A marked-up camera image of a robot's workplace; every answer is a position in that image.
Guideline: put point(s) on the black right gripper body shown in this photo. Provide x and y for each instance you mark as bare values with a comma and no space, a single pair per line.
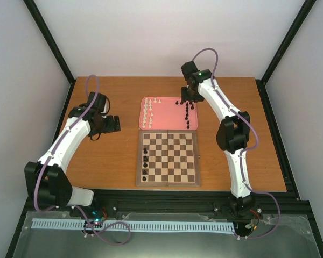
190,95

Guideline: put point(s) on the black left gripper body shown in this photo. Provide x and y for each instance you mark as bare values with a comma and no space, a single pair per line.
104,127

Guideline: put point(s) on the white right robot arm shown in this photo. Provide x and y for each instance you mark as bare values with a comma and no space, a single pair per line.
232,136

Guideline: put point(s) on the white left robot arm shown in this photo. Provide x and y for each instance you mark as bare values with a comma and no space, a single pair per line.
46,179

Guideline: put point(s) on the pink plastic tray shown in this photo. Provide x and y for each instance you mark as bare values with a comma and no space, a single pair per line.
167,115

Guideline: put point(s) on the wooden chessboard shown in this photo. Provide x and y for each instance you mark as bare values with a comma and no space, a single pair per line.
173,159

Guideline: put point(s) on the light blue cable duct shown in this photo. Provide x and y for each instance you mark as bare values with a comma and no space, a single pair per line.
135,226

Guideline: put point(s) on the black aluminium frame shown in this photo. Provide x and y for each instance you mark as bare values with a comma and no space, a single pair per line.
186,201

